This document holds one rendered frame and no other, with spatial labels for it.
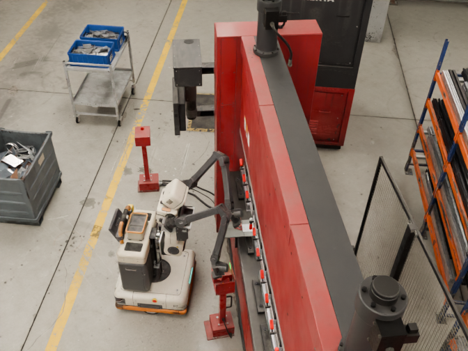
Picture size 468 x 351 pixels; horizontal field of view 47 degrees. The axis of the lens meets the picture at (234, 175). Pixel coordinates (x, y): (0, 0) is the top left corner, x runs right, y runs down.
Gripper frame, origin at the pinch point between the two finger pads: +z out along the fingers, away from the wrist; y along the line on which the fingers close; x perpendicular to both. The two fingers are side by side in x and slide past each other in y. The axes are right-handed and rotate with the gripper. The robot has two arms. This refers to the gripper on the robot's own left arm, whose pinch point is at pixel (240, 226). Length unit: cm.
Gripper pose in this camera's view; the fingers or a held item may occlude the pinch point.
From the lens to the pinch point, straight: 444.6
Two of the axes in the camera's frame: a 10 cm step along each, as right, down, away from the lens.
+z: 4.6, 6.2, 6.4
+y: -1.0, -6.7, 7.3
